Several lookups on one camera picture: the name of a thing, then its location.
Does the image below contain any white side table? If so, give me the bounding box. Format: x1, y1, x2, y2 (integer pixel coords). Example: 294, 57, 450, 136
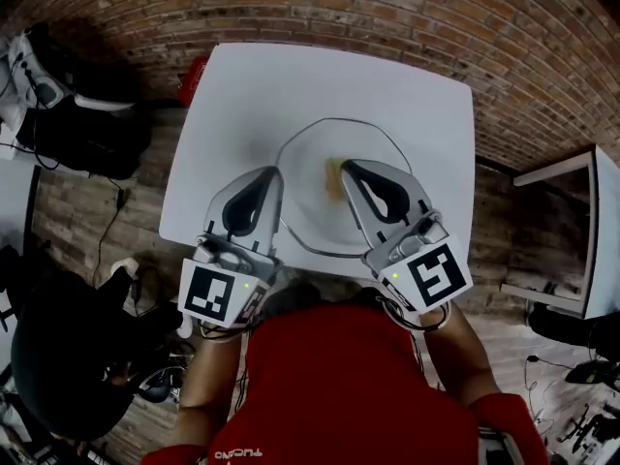
500, 143, 620, 321

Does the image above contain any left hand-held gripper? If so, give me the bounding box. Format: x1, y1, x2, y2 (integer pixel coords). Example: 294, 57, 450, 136
176, 165, 286, 332

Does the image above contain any person's right forearm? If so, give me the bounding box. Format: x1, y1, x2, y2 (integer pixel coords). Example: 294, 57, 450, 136
422, 301, 501, 407

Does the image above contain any yellow sponge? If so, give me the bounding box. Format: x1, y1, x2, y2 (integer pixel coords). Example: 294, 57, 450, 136
323, 158, 353, 203

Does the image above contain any black office chair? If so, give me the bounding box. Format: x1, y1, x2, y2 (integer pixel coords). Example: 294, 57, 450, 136
0, 243, 35, 333

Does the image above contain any black green shoe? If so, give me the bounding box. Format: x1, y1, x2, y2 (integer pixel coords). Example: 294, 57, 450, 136
564, 358, 620, 386

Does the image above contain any person's red shirt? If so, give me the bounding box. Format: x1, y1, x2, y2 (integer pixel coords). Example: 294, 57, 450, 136
139, 305, 549, 465

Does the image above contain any white square table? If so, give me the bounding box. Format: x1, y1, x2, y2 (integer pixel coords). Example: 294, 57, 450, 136
158, 42, 478, 281

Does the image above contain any black power cable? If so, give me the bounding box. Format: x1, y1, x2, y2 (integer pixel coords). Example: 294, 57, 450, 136
91, 187, 133, 286

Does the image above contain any white wrist bangle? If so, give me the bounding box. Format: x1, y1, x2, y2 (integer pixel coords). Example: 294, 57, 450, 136
416, 301, 452, 333

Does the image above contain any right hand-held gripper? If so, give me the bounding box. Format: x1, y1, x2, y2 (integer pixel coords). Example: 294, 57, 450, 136
339, 158, 475, 316

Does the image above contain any person's left forearm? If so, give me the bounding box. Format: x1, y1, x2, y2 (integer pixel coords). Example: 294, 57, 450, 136
176, 325, 249, 449

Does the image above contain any red box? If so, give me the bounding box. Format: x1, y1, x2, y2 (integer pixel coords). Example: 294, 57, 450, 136
175, 56, 207, 108

